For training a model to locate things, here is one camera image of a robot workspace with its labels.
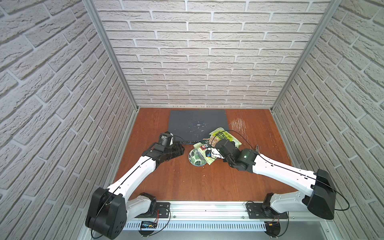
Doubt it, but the green oats bag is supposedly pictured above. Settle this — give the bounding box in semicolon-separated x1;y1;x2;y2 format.
192;127;243;166

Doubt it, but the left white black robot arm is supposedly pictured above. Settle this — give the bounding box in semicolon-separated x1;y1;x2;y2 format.
85;142;185;240

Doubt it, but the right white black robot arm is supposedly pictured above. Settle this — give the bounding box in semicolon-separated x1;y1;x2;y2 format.
210;139;337;220

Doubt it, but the green leaf pattern bowl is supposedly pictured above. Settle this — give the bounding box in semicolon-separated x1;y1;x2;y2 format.
188;149;207;167

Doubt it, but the left small circuit board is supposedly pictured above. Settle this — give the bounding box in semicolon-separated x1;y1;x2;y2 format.
140;221;158;230

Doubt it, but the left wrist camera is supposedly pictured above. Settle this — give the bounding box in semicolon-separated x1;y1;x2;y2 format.
159;132;174;148

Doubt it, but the grey network switch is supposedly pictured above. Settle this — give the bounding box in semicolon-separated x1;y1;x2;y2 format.
168;110;229;145

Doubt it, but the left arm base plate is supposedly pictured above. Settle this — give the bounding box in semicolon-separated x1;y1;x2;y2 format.
142;202;171;219

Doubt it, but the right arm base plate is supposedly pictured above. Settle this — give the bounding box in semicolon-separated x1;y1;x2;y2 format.
245;201;289;220

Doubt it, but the aluminium frame rail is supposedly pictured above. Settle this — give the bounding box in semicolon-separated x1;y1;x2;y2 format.
121;201;331;236

